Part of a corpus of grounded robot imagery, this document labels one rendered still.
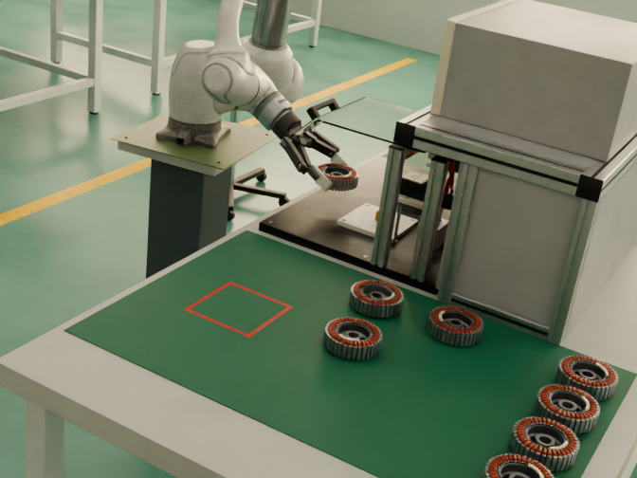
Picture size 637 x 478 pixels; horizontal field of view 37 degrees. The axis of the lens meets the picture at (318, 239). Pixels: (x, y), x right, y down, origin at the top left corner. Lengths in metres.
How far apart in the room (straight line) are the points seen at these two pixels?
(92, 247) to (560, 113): 2.29
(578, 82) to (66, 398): 1.13
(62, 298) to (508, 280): 1.89
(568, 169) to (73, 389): 1.01
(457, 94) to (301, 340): 0.62
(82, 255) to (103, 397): 2.12
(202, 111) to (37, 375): 1.24
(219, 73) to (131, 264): 1.57
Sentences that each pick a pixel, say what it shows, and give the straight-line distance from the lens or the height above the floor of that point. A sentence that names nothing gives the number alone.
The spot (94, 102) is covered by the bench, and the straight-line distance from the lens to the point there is 5.27.
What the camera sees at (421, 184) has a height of 0.92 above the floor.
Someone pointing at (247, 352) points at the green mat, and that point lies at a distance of 1.82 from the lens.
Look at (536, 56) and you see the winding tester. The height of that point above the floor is 1.29.
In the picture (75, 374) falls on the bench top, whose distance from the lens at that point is 1.75.
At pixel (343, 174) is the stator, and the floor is 0.84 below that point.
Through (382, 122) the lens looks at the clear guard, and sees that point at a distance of 2.16.
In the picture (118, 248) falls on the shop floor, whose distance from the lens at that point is 3.84.
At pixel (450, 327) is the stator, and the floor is 0.79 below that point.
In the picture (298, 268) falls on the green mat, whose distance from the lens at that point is 2.14.
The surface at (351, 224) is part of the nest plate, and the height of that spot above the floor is 0.78.
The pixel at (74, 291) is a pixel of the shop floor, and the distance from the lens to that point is 3.53.
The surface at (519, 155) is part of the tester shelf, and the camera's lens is 1.94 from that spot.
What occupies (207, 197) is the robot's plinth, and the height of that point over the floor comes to 0.59.
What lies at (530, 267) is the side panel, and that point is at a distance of 2.01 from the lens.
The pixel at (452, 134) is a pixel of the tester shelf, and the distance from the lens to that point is 2.00.
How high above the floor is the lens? 1.73
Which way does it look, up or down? 25 degrees down
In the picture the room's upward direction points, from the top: 7 degrees clockwise
